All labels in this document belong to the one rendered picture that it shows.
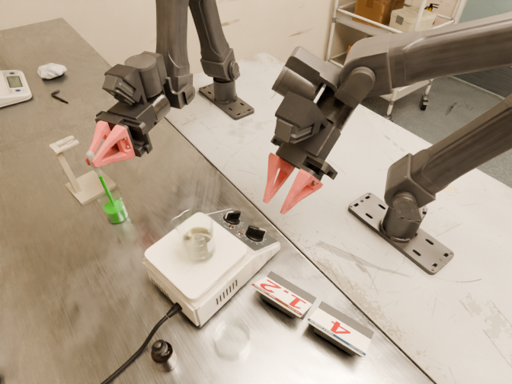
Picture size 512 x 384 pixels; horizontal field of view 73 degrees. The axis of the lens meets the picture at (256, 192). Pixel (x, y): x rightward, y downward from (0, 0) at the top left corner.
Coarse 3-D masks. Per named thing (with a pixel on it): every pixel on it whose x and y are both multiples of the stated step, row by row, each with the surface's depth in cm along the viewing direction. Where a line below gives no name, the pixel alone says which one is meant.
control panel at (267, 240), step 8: (216, 216) 62; (240, 216) 65; (224, 224) 60; (240, 224) 63; (248, 224) 64; (232, 232) 59; (240, 240) 57; (248, 240) 58; (264, 240) 60; (272, 240) 61; (256, 248) 57
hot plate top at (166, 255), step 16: (160, 240) 55; (176, 240) 55; (224, 240) 55; (160, 256) 53; (176, 256) 53; (224, 256) 53; (240, 256) 53; (160, 272) 51; (176, 272) 51; (192, 272) 51; (208, 272) 51; (224, 272) 51; (176, 288) 49; (192, 288) 49; (208, 288) 49
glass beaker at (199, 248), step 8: (176, 216) 49; (184, 216) 50; (192, 216) 51; (200, 216) 51; (208, 216) 50; (176, 224) 49; (184, 224) 51; (192, 224) 52; (200, 224) 52; (208, 224) 51; (184, 232) 46; (200, 232) 46; (208, 232) 48; (184, 240) 48; (192, 240) 47; (200, 240) 48; (208, 240) 49; (184, 248) 50; (192, 248) 49; (200, 248) 49; (208, 248) 50; (184, 256) 52; (192, 256) 50; (200, 256) 50; (208, 256) 51; (200, 264) 52
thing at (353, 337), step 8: (320, 312) 54; (320, 320) 52; (328, 320) 53; (336, 320) 54; (328, 328) 50; (336, 328) 51; (344, 328) 52; (344, 336) 50; (352, 336) 51; (360, 336) 52; (352, 344) 48; (360, 344) 49
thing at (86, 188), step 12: (60, 144) 66; (72, 144) 66; (60, 156) 66; (72, 180) 71; (84, 180) 76; (96, 180) 76; (108, 180) 76; (72, 192) 73; (84, 192) 73; (96, 192) 73; (84, 204) 72
